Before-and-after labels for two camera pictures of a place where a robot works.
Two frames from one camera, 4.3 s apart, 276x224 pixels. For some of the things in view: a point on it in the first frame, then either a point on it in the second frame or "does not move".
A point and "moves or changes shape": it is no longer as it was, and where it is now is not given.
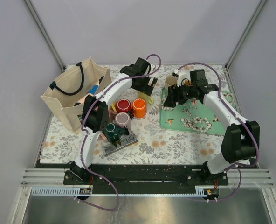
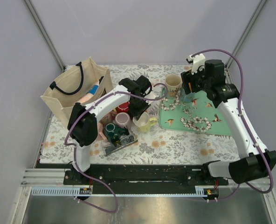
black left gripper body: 143,81 → 136,107
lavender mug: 123,119 does not move
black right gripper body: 186,91 → 198,81
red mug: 123,105 does not move
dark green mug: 113,133 does not move
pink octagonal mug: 102,137 does not move
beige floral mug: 170,80 does not move
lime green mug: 149,99 moves or changes shape
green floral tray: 192,116 does not move
